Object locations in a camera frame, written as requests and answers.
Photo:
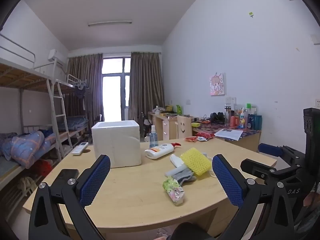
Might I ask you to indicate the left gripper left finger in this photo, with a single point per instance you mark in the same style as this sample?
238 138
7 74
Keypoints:
46 219

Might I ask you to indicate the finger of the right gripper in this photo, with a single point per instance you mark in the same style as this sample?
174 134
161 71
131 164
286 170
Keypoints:
278 151
259 170

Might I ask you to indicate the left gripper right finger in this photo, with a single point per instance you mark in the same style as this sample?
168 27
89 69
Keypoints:
276 220

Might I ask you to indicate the yellow foam fruit net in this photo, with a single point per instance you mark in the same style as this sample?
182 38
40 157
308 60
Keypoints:
195 161

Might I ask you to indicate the grey sock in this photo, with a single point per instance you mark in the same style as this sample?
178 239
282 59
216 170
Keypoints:
182 175

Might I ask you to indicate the green floral tissue pack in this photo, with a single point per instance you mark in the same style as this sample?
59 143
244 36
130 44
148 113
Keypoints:
174 190

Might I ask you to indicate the white tissue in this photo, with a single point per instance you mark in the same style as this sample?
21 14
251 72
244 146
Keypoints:
176 161

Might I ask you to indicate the blue face mask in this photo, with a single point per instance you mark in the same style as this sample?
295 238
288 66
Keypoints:
210 166

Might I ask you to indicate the person's right hand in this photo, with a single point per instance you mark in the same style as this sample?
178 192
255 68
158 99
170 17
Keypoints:
310 199

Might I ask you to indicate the white printed paper sheet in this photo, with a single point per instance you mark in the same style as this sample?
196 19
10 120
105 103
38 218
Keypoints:
231 134

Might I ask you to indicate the red snack packet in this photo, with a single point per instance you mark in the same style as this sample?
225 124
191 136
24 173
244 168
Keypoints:
205 135

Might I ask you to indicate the blue orange quilt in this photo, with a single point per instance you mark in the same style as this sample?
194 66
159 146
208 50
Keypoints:
26 149

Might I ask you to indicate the white remote control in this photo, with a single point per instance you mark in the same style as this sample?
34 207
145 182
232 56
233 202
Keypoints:
79 148

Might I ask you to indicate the orange snack packet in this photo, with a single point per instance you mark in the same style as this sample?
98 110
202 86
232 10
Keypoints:
191 139

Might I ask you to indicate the wooden drawer desk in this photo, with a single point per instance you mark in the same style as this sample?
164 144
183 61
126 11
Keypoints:
166 126

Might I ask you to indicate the white lotion pump bottle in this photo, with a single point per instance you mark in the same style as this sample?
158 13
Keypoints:
160 150

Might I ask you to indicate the white styrofoam box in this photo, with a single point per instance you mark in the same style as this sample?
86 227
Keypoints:
119 140

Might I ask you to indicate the metal bunk bed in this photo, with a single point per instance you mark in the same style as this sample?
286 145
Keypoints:
33 97

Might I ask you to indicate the brown left curtain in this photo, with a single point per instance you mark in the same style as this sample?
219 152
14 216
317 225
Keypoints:
87 97

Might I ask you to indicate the brown curtain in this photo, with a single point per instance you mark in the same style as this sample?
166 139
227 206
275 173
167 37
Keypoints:
146 86
87 97

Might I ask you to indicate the brown right curtain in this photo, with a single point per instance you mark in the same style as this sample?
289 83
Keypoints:
146 86

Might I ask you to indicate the white air conditioner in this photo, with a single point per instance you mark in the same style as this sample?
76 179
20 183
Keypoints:
56 55

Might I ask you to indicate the glass balcony door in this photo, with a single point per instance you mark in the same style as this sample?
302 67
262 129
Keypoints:
116 88

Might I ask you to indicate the ceiling fluorescent lamp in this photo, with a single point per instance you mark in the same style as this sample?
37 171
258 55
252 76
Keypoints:
119 22

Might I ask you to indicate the pink cartoon wall picture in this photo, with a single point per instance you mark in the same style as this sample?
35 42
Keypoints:
217 86

